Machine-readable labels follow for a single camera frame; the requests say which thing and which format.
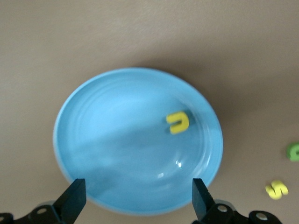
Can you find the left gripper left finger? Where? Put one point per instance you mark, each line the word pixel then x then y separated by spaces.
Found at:
pixel 70 205

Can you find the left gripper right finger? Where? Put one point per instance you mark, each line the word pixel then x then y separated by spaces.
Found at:
pixel 203 205

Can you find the yellow foam letter s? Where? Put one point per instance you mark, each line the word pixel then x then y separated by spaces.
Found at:
pixel 276 189

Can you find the yellow foam letter u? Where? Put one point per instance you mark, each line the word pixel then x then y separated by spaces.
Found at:
pixel 185 122

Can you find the green foam letter n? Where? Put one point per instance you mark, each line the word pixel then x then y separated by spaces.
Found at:
pixel 290 151

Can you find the blue plate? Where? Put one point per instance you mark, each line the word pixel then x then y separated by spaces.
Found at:
pixel 121 140

